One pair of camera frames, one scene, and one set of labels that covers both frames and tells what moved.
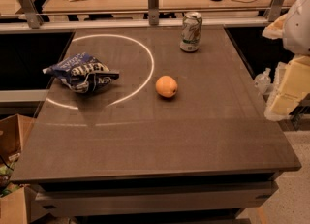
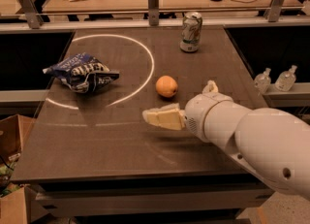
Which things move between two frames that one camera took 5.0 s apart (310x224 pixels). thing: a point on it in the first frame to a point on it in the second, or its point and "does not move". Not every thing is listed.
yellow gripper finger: x=275 y=29 to x=198 y=105
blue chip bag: x=81 y=73 does not move
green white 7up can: x=191 y=32 does not move
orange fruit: x=166 y=86 does not move
